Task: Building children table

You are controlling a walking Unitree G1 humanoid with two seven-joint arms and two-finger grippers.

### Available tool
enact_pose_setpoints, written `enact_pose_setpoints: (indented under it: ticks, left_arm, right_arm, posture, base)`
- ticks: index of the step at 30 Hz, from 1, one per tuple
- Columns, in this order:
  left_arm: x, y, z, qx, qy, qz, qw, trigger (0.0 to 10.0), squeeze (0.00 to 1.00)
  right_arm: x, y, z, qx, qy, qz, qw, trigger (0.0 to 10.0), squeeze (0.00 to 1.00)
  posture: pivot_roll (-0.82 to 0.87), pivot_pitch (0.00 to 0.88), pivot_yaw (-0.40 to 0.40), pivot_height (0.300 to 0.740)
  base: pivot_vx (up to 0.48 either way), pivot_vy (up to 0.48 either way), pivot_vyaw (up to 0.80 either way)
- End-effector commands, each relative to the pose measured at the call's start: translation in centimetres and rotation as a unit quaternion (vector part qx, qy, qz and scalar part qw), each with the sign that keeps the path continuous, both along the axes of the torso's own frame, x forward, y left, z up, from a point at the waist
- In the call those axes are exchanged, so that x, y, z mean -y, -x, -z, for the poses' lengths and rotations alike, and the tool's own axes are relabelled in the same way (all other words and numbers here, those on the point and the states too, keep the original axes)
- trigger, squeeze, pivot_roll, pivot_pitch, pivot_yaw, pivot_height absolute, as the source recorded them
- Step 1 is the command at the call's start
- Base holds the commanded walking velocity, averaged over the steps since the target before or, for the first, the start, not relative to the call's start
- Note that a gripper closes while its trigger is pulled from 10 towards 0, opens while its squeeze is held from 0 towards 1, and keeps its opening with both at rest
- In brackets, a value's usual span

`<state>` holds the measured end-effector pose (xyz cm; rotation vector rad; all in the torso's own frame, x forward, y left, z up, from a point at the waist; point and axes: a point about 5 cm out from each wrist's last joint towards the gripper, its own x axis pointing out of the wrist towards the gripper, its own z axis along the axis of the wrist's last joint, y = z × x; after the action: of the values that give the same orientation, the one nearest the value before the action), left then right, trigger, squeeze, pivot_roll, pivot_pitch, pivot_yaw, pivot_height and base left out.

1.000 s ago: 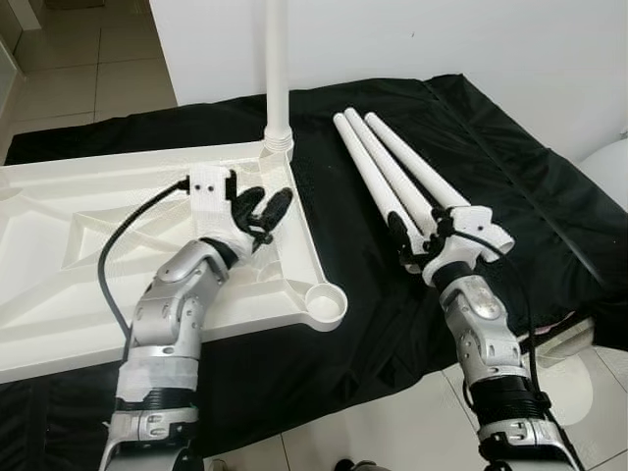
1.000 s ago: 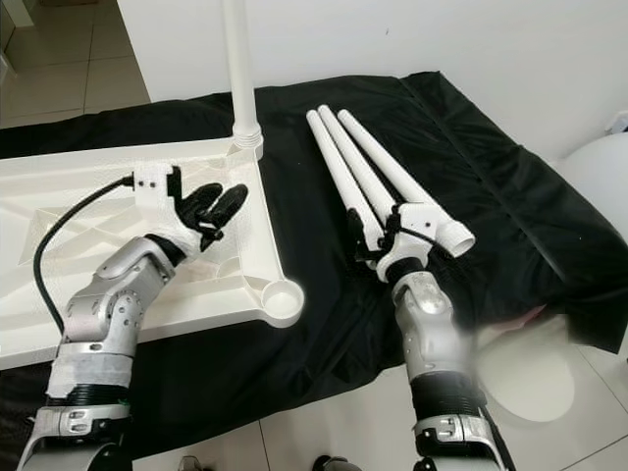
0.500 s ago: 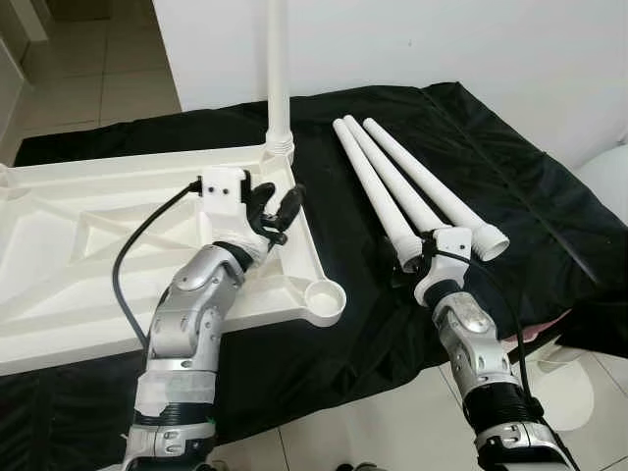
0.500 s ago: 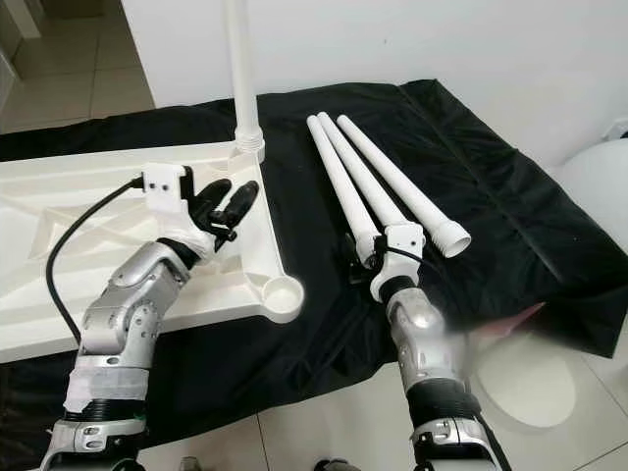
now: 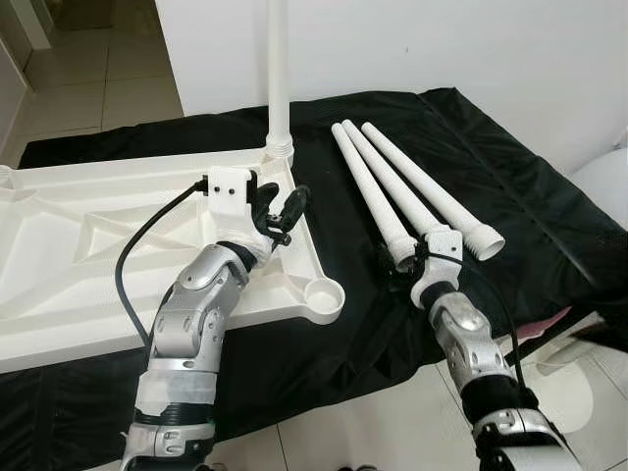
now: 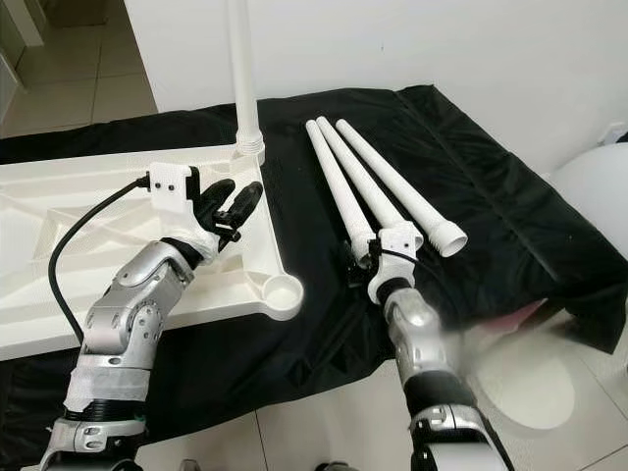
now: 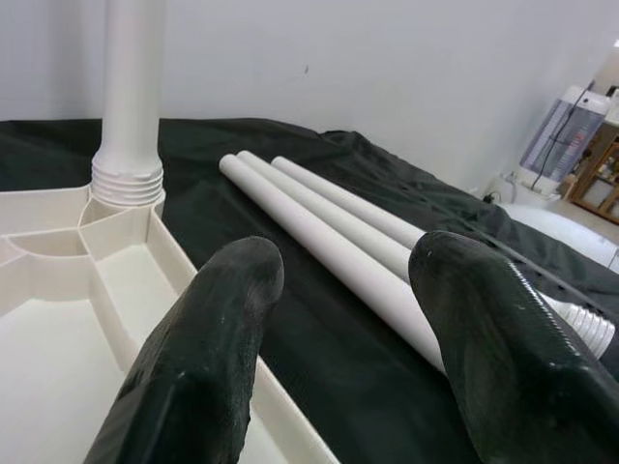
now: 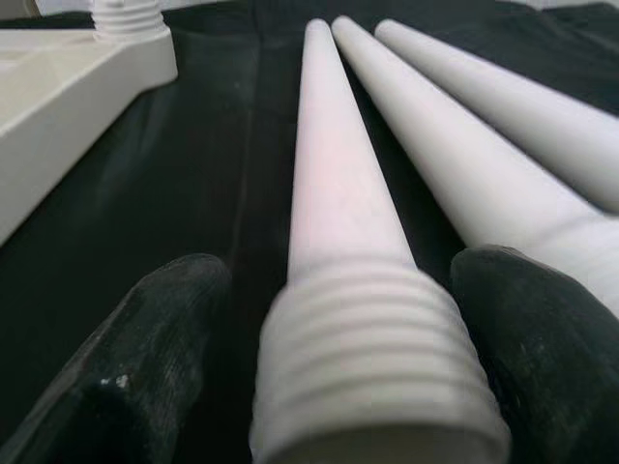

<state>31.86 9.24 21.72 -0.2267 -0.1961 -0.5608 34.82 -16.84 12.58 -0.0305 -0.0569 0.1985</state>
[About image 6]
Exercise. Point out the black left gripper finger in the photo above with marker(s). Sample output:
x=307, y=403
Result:
x=219, y=201
x=247, y=206

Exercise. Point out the white plastic table leg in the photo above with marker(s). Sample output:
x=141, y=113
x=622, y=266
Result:
x=392, y=179
x=243, y=69
x=335, y=182
x=359, y=175

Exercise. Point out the white plastic table top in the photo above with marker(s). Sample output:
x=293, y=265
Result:
x=78, y=226

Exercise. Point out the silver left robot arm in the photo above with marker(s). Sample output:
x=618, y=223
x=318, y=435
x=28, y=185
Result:
x=137, y=314

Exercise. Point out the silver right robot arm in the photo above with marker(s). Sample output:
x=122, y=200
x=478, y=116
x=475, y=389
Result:
x=417, y=334

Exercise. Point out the black cloth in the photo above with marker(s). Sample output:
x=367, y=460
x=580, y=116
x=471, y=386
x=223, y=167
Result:
x=500, y=196

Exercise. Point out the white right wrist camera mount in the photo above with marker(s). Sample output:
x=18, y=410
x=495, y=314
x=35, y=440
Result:
x=392, y=280

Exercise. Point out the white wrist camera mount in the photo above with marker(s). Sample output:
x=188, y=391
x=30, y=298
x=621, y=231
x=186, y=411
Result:
x=175, y=191
x=392, y=280

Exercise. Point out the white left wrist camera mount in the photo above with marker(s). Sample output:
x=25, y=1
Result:
x=175, y=191

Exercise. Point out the white door frame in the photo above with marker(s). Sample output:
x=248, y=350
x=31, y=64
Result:
x=15, y=20

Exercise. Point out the wall socket with black plug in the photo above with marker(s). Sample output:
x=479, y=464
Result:
x=616, y=135

